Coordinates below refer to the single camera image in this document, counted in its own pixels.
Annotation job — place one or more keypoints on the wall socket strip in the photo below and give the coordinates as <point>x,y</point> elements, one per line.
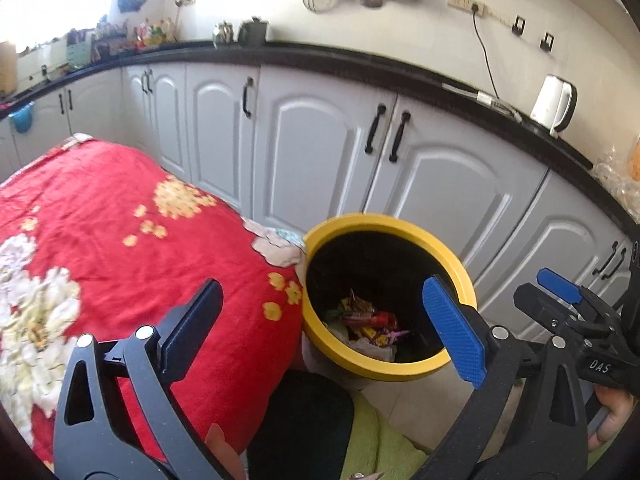
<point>465,2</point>

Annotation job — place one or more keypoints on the clear plastic bags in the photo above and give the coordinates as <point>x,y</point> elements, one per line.
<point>612,175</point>

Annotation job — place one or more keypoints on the person's green clothing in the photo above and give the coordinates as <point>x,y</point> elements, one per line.
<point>380,445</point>

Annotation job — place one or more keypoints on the black wall hook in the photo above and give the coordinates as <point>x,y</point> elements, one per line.
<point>518,26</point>
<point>547,42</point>

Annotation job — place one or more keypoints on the dish rack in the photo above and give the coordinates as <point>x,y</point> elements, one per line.
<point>80,52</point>

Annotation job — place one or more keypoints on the person's right hand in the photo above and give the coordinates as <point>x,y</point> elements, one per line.
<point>612,415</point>

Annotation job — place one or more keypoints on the red floral blanket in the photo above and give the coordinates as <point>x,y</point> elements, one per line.
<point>100,220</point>

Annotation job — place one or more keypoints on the black countertop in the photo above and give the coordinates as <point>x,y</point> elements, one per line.
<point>350,60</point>

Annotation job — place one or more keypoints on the blue hanging bin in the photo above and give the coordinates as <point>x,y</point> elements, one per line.
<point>22,117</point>

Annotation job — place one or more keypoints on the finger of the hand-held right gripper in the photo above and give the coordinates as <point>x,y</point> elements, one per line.
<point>557,282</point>
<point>542,307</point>

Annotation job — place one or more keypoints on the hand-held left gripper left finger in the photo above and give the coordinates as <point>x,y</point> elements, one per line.
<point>192,325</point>

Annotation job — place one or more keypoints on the person's dark pants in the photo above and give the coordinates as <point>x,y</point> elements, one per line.
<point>300,425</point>

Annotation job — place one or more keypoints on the white base cabinets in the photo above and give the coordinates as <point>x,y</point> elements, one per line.
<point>310,150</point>

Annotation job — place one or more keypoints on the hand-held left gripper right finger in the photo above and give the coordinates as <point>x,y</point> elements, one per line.
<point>452,332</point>

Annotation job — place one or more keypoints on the group of condiment bottles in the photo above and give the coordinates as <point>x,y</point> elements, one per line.
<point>152,35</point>

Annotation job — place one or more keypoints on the steel teapot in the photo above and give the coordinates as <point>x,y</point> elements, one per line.
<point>223,34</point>

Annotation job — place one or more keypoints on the yellow rimmed trash bin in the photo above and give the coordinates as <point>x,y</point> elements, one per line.
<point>325,345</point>

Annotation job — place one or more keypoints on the pile of candy wrappers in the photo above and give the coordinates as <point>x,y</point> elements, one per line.
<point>370,325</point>

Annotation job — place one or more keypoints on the dark lidded pot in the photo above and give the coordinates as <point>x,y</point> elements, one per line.
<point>252,32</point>

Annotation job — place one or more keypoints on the white electric kettle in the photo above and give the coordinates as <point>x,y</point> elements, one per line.
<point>547,102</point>

